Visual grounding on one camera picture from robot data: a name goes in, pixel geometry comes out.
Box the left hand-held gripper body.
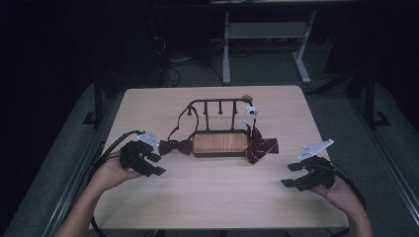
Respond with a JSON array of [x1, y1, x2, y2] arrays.
[[119, 129, 160, 176]]

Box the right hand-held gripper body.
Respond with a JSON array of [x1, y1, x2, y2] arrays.
[[294, 138, 337, 193]]

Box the dark brown bow tie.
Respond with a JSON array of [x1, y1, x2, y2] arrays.
[[158, 103, 201, 157]]

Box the dark red striped bow tie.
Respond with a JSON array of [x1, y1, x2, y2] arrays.
[[242, 105, 280, 165]]

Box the black rack with wooden tray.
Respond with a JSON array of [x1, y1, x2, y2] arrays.
[[186, 97, 256, 158]]

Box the person's left hand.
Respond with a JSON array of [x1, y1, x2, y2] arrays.
[[88, 150, 145, 193]]

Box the person's right hand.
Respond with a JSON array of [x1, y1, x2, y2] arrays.
[[310, 175, 360, 216]]

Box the black metal stand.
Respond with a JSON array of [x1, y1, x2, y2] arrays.
[[81, 70, 107, 128], [361, 68, 392, 130]]

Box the left hand-held gripper cable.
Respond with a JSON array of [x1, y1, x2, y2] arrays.
[[86, 129, 146, 237]]

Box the black floor cables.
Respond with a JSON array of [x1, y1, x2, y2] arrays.
[[157, 54, 225, 89]]

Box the grey metal desk frame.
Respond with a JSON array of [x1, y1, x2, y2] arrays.
[[221, 9, 318, 86]]

